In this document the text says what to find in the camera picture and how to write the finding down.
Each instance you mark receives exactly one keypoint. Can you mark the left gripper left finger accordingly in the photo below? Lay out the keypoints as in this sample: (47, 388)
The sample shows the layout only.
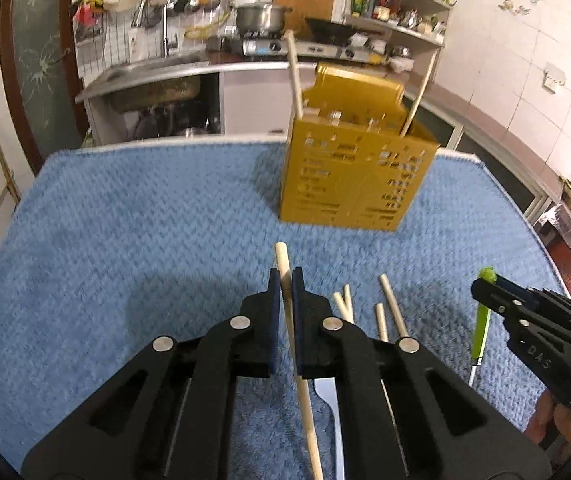
(167, 413)

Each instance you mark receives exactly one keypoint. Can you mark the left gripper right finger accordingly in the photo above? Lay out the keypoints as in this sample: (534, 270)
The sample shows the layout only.
(404, 414)

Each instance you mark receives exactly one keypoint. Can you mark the green handled utensil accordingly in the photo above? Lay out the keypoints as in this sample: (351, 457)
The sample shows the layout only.
(483, 318)

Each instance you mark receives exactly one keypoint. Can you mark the person's right hand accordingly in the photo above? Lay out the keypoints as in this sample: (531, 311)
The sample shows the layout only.
(547, 411)

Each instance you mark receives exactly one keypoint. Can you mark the blue textured towel mat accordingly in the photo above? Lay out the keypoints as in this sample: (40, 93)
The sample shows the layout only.
(112, 248)

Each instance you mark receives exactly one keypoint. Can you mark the yellow perforated utensil holder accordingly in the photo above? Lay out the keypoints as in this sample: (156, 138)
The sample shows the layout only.
(353, 159)

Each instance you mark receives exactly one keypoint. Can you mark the stainless steel sink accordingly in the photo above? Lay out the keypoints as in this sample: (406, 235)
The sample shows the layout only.
(154, 82)

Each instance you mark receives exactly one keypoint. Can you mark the corner shelf unit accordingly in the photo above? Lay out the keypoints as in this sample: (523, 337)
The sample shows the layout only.
(417, 27)

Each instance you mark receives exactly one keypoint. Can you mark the dark framed glass door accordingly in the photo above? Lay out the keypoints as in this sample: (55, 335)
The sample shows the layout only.
(40, 78)

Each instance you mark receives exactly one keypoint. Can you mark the black wok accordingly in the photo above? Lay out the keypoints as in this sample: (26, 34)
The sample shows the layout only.
(328, 32)

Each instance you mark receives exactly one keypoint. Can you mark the stainless gas stove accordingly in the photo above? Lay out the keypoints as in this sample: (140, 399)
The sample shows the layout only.
(305, 50)

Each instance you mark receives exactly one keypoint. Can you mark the chrome faucet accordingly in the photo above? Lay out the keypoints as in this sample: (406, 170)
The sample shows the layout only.
(140, 18)

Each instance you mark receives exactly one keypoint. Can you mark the stainless steel pot with lid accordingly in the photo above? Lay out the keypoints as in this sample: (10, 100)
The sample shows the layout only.
(261, 18)

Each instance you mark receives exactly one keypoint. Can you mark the white wall switch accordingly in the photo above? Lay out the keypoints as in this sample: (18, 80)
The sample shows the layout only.
(553, 78)

